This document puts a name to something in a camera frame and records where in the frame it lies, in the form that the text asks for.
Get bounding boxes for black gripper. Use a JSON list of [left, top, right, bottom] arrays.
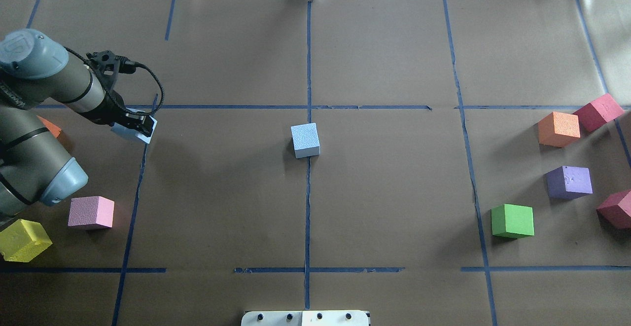
[[74, 50, 153, 127]]

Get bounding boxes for light blue foam block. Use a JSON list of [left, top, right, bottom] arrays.
[[110, 115, 157, 145], [290, 122, 321, 159]]

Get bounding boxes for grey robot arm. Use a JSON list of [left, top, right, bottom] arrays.
[[0, 29, 164, 224]]

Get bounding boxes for orange foam block near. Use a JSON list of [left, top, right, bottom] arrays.
[[38, 115, 63, 140]]

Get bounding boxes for orange foam block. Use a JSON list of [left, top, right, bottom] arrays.
[[537, 111, 581, 148], [38, 115, 63, 140]]

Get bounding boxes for pink foam block near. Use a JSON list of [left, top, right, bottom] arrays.
[[67, 196, 115, 230]]

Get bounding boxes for yellow foam block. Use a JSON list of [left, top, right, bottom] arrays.
[[0, 219, 53, 263]]

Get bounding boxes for green foam block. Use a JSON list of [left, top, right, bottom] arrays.
[[491, 203, 535, 239]]

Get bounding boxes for orange foam block far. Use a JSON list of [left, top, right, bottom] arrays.
[[537, 111, 581, 148]]

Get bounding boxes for purple foam block far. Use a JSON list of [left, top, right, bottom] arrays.
[[545, 166, 593, 200]]

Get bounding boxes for dark red foam block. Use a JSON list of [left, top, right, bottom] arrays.
[[596, 190, 631, 229]]

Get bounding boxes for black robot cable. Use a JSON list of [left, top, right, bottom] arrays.
[[64, 46, 165, 117]]

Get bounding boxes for white camera pole mount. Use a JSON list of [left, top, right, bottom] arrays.
[[241, 310, 371, 326]]

